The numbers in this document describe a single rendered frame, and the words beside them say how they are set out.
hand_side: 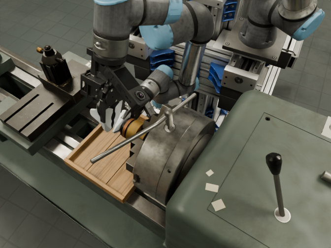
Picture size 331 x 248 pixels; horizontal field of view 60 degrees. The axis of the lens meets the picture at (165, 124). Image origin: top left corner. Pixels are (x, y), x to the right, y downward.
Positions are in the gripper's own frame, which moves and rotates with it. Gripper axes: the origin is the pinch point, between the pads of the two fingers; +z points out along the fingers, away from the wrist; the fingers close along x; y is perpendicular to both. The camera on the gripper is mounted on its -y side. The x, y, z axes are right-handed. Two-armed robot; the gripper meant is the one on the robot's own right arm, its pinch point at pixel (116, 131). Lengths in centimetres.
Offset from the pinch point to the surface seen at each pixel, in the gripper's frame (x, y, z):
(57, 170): -54, 40, 12
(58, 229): -108, 43, 31
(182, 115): 15.5, -21.4, -7.7
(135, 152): 3.7, -12.3, 5.0
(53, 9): -107, 232, -145
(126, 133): 2.7, -4.9, 0.3
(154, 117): 8.1, -11.6, -7.1
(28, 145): -15.1, 33.6, 18.0
